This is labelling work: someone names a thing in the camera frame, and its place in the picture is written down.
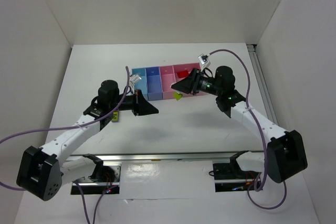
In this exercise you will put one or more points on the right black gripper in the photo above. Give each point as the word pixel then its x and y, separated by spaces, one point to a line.
pixel 196 82

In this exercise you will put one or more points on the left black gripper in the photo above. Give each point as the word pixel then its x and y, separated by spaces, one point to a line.
pixel 136 102

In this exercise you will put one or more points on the red lego brick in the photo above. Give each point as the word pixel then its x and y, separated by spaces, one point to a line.
pixel 182 74

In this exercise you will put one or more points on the green white lego piece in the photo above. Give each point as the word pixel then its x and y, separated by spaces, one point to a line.
pixel 177 96

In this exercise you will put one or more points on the lime green lego brick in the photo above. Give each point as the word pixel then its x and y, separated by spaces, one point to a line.
pixel 115 117

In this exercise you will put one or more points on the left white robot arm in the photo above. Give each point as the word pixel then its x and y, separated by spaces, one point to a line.
pixel 44 170

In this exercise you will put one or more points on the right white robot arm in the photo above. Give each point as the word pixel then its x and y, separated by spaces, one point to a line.
pixel 284 155

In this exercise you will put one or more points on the light blue container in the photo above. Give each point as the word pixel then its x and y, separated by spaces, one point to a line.
pixel 142 83

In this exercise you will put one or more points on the dark blue container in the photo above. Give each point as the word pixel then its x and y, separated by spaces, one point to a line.
pixel 154 83

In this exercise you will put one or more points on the small pink container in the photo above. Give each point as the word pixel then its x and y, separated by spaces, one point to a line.
pixel 167 79

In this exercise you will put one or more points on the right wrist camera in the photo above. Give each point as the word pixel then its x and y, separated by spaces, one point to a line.
pixel 204 60

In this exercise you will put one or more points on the aluminium rail right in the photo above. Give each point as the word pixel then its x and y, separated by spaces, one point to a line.
pixel 261 83

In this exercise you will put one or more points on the aluminium rail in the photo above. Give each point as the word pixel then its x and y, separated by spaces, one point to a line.
pixel 261 83
pixel 155 157

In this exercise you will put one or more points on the aluminium rail front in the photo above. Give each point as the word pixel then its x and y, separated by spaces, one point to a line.
pixel 155 157

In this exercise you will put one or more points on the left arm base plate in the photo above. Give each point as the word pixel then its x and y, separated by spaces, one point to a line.
pixel 109 180

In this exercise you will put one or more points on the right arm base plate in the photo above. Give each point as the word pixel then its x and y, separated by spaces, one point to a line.
pixel 226 178

